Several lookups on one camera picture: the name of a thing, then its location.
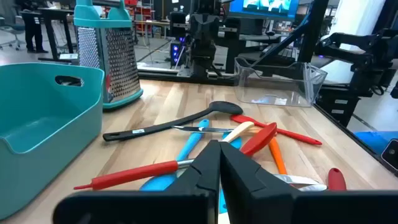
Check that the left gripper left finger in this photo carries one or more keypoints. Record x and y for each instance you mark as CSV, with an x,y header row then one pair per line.
x,y
199,174

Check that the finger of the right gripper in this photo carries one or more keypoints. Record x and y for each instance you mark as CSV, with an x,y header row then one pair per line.
x,y
197,28
211,28

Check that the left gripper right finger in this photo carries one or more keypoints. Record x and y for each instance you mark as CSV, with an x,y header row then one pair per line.
x,y
245,186

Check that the light blue silicone spoon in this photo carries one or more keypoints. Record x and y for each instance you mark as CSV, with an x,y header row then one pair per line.
x,y
189,146

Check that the orange silicone spatula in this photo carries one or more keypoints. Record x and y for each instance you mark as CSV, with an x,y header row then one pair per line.
x,y
277,155

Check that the black nylon spoon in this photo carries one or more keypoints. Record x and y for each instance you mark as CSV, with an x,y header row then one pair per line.
x,y
225,107

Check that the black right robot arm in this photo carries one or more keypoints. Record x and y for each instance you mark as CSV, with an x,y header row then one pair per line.
x,y
203,59

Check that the black neighbouring robot arm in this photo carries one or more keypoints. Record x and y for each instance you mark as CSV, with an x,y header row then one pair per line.
x,y
357,42

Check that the black computer desk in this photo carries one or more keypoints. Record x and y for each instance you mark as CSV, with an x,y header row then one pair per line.
x,y
258,37

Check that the computer tower purple lights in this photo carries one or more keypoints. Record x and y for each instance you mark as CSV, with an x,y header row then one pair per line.
x,y
175,53

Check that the monitor with blue screen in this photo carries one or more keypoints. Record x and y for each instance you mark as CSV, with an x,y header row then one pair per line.
x,y
264,9

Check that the red shelving unit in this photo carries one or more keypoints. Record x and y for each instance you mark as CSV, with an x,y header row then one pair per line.
x,y
141,14

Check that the red silicone spatula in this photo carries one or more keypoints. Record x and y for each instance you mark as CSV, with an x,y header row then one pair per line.
x,y
242,119

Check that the steel box grater teal trim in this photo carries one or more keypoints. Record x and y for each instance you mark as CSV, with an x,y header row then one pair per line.
x,y
121,62

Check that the clear plastic bin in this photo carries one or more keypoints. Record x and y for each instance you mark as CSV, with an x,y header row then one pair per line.
x,y
306,84

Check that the black drawer cabinet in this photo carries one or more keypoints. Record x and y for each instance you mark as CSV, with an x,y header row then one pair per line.
x,y
326,96

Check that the blue plastic crate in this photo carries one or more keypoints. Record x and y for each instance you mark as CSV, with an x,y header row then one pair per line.
x,y
373,140

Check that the teal plastic bin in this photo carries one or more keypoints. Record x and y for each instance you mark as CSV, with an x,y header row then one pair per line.
x,y
46,130

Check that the person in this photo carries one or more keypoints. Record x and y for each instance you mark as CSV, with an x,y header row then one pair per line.
x,y
32,31

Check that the grey office chair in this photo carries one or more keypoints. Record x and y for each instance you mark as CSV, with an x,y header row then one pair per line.
x,y
14,29

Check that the black rig post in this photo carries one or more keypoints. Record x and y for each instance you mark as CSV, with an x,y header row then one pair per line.
x,y
312,31

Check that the small black camera box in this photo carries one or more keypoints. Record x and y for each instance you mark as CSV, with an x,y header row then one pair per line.
x,y
392,155

